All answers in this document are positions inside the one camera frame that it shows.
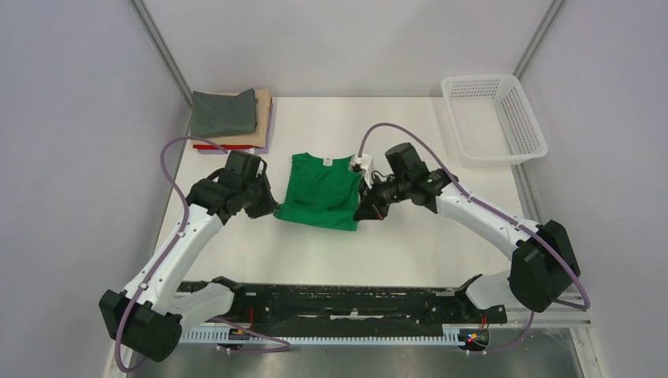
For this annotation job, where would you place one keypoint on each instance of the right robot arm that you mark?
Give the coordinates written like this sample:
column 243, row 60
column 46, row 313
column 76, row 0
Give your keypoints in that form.
column 542, row 261

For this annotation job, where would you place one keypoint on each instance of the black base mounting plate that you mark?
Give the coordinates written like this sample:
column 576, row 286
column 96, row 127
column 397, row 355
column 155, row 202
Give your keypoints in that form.
column 321, row 310

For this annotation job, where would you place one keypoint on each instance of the left aluminium corner post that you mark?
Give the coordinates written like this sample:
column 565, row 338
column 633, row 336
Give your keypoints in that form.
column 151, row 28

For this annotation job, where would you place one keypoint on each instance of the white slotted cable duct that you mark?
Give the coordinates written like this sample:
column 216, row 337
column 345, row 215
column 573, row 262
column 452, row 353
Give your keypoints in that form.
column 216, row 334

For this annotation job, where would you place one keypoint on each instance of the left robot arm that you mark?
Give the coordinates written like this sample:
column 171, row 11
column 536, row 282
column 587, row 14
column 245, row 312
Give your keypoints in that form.
column 145, row 316

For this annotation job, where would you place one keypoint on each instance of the aluminium frame rail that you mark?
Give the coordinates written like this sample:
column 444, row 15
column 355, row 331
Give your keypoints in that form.
column 555, row 316

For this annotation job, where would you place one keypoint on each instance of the grey folded t-shirt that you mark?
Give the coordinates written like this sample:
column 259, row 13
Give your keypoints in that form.
column 217, row 115

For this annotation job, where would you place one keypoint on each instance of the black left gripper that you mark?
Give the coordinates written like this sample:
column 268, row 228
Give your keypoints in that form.
column 269, row 205

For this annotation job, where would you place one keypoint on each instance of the right aluminium corner post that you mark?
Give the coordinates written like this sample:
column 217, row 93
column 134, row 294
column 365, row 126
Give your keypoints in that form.
column 552, row 12

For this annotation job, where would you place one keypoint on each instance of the aluminium corner post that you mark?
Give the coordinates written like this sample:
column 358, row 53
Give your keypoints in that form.
column 151, row 28
column 552, row 12

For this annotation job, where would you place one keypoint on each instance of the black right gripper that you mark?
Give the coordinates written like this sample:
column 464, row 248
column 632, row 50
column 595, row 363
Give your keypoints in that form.
column 371, row 208

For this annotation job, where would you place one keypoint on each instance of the beige folded t-shirt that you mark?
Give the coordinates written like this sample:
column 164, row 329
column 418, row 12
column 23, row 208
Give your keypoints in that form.
column 257, row 138

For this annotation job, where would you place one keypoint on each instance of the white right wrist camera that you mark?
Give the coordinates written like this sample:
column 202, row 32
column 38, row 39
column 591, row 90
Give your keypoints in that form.
column 363, row 165

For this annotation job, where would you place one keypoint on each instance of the green t-shirt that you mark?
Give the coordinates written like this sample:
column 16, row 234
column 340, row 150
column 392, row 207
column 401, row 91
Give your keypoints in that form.
column 322, row 192

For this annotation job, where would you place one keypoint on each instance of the white plastic basket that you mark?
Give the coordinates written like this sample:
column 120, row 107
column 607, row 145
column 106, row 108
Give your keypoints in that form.
column 492, row 121

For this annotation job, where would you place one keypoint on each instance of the red folded t-shirt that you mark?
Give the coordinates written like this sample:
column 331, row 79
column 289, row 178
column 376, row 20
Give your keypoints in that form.
column 222, row 147

